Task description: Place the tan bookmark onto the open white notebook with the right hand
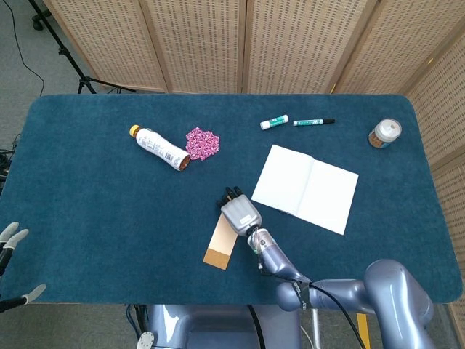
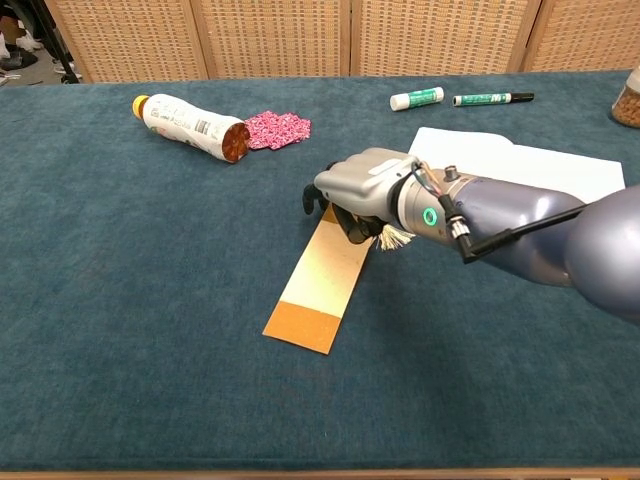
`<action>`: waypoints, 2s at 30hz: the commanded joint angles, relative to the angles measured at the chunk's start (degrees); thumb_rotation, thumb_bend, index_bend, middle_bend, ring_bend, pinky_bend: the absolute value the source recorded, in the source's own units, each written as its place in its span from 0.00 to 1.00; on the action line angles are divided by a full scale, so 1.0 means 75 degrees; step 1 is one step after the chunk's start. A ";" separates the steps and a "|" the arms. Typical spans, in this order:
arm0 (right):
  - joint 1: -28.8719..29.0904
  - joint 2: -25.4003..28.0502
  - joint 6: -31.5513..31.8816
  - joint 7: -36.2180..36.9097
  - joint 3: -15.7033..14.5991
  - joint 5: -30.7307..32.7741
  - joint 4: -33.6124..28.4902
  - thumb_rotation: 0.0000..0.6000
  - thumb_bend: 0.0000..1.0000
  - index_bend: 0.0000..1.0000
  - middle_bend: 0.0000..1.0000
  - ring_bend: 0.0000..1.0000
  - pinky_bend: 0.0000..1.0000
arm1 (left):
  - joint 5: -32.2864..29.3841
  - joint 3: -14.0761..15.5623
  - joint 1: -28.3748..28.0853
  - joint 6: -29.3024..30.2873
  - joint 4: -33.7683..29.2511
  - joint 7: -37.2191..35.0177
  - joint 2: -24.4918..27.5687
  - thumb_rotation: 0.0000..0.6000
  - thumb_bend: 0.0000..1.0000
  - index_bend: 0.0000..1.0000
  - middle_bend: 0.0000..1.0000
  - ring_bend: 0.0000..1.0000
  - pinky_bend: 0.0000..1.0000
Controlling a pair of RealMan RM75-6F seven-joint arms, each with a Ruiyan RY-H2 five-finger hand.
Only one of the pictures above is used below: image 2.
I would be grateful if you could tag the blue fabric table mat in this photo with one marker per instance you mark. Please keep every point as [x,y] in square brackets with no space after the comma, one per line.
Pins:
[150,300]

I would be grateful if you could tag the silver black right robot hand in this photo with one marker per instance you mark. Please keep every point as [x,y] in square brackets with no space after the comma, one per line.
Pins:
[360,180]

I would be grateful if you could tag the black tripod stand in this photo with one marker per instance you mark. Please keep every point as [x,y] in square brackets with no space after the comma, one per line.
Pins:
[56,45]

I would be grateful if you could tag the green black marker pen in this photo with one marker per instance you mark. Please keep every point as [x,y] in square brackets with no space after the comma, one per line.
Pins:
[480,99]

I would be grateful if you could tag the clear jar white lid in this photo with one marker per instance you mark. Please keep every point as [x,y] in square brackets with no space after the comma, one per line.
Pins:
[627,107]

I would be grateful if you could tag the tan cardboard strip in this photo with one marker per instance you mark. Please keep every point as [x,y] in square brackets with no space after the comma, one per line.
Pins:
[320,280]

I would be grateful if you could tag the black shoe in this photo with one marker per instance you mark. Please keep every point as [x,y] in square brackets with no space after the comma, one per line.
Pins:
[17,61]

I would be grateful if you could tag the pink patterned folded cloth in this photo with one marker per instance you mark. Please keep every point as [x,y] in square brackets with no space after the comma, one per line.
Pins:
[280,129]

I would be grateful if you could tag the wicker folding screen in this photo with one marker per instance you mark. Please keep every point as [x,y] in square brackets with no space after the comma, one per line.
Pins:
[275,40]

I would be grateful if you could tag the white sneaker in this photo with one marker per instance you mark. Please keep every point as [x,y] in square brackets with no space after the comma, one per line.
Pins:
[30,43]

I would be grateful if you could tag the green white glue stick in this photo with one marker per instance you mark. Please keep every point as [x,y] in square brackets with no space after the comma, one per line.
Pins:
[417,98]

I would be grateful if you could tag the white paper notebook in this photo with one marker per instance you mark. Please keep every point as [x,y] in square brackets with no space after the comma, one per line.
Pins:
[525,160]

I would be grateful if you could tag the white labelled tea bottle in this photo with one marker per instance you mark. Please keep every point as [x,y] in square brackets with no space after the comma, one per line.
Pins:
[185,120]

